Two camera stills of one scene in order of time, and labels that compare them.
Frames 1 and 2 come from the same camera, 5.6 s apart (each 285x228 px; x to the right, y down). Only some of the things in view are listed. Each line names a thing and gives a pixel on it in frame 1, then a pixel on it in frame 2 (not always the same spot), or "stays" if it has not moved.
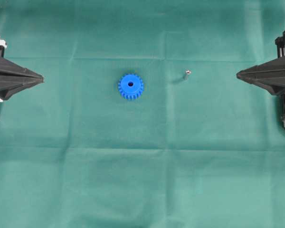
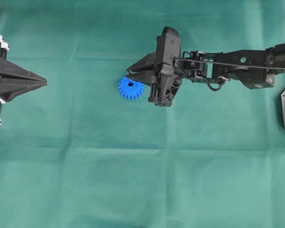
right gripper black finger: (276, 82) -> (149, 73)
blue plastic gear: (130, 86) stays
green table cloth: (140, 121) stays
